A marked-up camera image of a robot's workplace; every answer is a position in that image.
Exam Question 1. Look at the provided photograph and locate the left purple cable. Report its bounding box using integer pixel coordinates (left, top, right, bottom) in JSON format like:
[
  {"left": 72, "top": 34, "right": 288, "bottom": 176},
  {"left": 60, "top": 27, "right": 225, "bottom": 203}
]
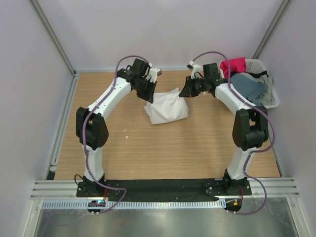
[{"left": 82, "top": 55, "right": 128, "bottom": 213}]

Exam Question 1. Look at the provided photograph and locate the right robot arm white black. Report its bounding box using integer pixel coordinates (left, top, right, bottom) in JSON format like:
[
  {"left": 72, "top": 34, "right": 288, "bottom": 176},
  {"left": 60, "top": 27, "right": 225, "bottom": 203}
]
[{"left": 179, "top": 61, "right": 269, "bottom": 196}]

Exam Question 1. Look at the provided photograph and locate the pink t shirt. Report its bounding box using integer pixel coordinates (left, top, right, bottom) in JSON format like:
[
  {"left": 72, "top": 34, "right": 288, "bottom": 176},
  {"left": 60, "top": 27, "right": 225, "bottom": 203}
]
[{"left": 220, "top": 57, "right": 246, "bottom": 78}]

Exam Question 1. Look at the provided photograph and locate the white laundry basket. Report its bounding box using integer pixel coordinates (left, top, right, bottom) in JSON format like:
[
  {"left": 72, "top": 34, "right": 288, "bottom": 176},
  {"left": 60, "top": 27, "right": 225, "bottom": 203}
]
[{"left": 219, "top": 57, "right": 279, "bottom": 109}]

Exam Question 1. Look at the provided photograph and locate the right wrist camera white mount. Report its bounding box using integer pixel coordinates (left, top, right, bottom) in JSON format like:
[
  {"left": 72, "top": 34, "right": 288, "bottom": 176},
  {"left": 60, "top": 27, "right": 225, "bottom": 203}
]
[{"left": 187, "top": 61, "right": 202, "bottom": 79}]

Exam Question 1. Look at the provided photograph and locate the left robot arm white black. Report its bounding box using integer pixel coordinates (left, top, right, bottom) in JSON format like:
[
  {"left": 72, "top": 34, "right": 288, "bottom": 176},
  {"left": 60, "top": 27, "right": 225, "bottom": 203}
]
[{"left": 76, "top": 58, "right": 162, "bottom": 198}]

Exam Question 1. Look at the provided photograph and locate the black garment strap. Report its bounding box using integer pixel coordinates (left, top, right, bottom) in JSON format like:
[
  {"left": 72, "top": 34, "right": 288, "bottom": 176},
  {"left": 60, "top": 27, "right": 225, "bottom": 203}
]
[{"left": 229, "top": 70, "right": 269, "bottom": 79}]

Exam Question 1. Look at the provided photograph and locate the right aluminium corner post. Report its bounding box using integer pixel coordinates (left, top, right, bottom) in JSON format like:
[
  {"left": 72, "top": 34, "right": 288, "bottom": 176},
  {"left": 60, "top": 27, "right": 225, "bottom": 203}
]
[{"left": 252, "top": 0, "right": 293, "bottom": 59}]

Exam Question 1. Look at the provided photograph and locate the blue grey t shirt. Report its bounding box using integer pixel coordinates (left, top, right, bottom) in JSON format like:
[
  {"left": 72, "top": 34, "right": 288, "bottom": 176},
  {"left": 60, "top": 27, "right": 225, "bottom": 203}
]
[{"left": 230, "top": 73, "right": 268, "bottom": 106}]

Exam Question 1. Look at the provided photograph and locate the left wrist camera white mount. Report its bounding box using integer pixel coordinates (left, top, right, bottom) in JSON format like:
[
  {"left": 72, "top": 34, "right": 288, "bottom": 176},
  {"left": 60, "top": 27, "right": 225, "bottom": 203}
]
[{"left": 146, "top": 68, "right": 162, "bottom": 83}]

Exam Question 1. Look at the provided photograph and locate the white slotted cable duct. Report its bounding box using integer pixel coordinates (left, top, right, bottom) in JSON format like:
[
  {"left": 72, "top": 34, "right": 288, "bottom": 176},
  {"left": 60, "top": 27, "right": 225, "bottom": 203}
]
[{"left": 42, "top": 199, "right": 226, "bottom": 210}]

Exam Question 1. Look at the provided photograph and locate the white t shirt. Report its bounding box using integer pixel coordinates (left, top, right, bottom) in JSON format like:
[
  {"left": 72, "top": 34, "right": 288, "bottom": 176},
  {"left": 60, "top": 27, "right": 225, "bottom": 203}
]
[{"left": 144, "top": 88, "right": 189, "bottom": 125}]

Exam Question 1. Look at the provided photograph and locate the aluminium frame rail front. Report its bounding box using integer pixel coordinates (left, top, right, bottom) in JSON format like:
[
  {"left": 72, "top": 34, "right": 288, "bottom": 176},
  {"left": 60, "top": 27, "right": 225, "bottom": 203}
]
[{"left": 30, "top": 177, "right": 300, "bottom": 200}]

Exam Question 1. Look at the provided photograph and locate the left aluminium corner post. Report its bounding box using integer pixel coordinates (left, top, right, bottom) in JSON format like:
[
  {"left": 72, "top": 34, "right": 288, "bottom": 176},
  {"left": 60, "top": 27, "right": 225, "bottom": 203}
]
[{"left": 31, "top": 0, "right": 77, "bottom": 77}]

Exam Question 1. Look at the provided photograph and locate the aluminium corner post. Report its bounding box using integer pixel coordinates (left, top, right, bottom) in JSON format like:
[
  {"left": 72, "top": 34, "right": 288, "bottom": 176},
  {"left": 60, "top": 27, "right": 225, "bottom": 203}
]
[
  {"left": 31, "top": 0, "right": 77, "bottom": 77},
  {"left": 252, "top": 0, "right": 293, "bottom": 59}
]

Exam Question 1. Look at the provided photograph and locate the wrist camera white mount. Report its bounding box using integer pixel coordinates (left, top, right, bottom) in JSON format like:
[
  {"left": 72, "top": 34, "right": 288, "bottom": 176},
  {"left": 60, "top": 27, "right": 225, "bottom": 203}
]
[
  {"left": 187, "top": 61, "right": 202, "bottom": 79},
  {"left": 146, "top": 68, "right": 162, "bottom": 83}
]

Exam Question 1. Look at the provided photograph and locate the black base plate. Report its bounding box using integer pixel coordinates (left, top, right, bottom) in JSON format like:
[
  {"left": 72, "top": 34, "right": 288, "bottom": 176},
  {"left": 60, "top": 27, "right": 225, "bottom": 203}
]
[{"left": 76, "top": 179, "right": 252, "bottom": 202}]

